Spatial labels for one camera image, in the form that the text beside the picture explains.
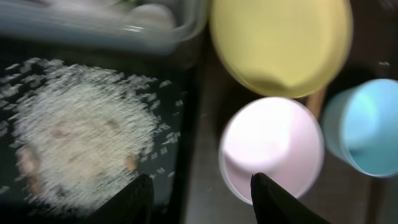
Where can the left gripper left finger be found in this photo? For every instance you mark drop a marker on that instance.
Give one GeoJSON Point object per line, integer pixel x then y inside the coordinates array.
{"type": "Point", "coordinates": [132, 205]}

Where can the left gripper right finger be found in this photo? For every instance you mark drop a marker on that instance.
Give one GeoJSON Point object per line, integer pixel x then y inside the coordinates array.
{"type": "Point", "coordinates": [274, 205]}

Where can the pile of rice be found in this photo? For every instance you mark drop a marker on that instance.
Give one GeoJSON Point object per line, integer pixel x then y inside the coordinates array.
{"type": "Point", "coordinates": [78, 132]}

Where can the yellow plate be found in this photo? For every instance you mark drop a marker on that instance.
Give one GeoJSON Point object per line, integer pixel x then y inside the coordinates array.
{"type": "Point", "coordinates": [289, 48]}

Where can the clear plastic bin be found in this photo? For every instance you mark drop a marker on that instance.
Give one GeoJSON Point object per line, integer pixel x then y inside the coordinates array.
{"type": "Point", "coordinates": [102, 24]}

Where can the black waste tray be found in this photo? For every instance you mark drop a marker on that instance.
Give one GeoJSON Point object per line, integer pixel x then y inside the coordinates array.
{"type": "Point", "coordinates": [178, 94]}

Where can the light blue bowl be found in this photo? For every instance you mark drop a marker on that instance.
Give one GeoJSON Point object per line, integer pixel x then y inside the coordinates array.
{"type": "Point", "coordinates": [360, 127]}

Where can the wooden chopstick right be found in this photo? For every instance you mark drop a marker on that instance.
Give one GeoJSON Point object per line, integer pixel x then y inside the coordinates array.
{"type": "Point", "coordinates": [315, 102]}

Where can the brown serving tray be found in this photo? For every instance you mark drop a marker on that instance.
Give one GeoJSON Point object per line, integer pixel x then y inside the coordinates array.
{"type": "Point", "coordinates": [341, 194]}

